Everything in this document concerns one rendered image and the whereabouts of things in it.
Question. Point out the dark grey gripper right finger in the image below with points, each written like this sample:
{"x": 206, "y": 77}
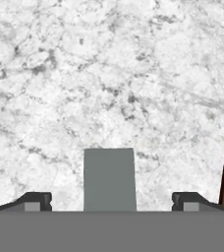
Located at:
{"x": 184, "y": 198}

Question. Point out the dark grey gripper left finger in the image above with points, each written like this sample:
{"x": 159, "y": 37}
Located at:
{"x": 38, "y": 199}

